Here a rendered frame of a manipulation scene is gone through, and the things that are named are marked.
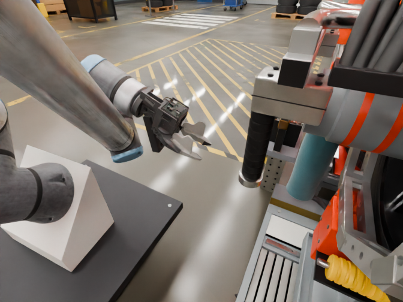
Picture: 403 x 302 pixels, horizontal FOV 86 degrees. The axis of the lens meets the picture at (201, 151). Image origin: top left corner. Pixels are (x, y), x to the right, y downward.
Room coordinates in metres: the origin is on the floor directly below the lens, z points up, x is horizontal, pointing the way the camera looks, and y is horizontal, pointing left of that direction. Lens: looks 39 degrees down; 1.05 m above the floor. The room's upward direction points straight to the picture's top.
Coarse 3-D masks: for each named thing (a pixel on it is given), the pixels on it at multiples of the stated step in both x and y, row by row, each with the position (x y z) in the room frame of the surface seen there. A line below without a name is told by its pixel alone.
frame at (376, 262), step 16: (352, 160) 0.45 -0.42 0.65; (368, 160) 0.44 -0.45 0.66; (352, 176) 0.42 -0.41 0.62; (368, 176) 0.41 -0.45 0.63; (352, 192) 0.36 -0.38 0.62; (368, 192) 0.36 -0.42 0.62; (352, 208) 0.32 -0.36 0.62; (368, 208) 0.32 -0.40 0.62; (352, 224) 0.27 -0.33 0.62; (368, 224) 0.27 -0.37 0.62; (336, 240) 0.25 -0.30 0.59; (352, 240) 0.21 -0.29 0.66; (368, 240) 0.23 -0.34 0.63; (352, 256) 0.18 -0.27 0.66; (368, 256) 0.16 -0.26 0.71; (384, 256) 0.14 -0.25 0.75; (400, 256) 0.12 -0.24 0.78; (368, 272) 0.14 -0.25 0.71; (384, 272) 0.12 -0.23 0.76; (400, 272) 0.11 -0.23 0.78; (384, 288) 0.10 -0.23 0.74; (400, 288) 0.10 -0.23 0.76
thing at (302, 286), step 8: (304, 240) 0.50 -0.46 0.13; (304, 248) 0.46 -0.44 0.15; (304, 256) 0.41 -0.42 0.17; (304, 264) 0.39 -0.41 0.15; (304, 272) 0.36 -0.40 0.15; (296, 280) 0.35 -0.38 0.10; (304, 280) 0.33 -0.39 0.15; (296, 288) 0.31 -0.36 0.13; (304, 288) 0.31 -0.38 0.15; (296, 296) 0.28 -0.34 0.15; (304, 296) 0.28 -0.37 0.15
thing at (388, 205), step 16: (400, 160) 0.43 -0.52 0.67; (384, 176) 0.40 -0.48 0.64; (400, 176) 0.39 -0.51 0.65; (384, 192) 0.36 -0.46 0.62; (400, 192) 0.36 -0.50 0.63; (384, 208) 0.32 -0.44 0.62; (400, 208) 0.31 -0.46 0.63; (384, 224) 0.28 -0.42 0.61; (400, 224) 0.28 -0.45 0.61; (400, 240) 0.23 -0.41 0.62
